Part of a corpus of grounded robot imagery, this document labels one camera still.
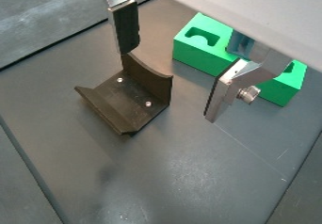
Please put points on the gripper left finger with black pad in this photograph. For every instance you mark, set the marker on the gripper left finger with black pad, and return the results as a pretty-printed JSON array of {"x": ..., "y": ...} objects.
[{"x": 123, "y": 15}]

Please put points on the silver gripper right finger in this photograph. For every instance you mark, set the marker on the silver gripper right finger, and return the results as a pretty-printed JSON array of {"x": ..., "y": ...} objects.
[{"x": 260, "y": 64}]

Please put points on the black curved holder stand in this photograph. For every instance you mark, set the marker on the black curved holder stand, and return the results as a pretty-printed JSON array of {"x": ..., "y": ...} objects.
[{"x": 131, "y": 98}]

